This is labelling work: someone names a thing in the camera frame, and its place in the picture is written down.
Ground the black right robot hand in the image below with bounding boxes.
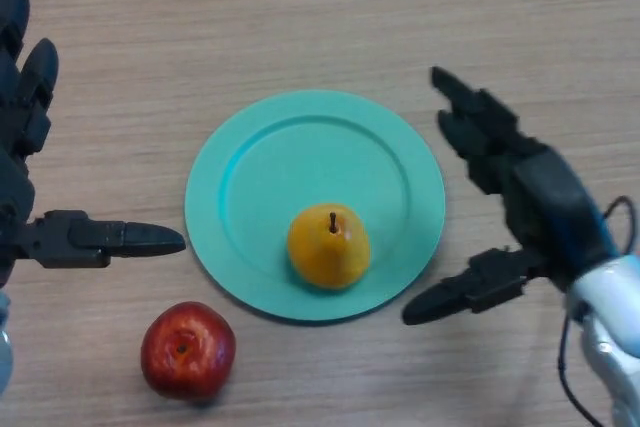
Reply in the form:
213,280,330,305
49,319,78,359
401,66,621,326

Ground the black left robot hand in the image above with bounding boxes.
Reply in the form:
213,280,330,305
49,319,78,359
0,0,187,291

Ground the yellow pear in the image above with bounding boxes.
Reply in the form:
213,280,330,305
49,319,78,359
286,203,372,291

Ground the green round plate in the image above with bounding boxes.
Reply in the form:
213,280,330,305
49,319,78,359
184,89,447,323

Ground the red apple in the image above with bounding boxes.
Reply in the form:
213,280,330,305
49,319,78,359
140,301,237,401

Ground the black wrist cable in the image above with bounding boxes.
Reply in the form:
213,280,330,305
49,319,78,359
556,195,639,427

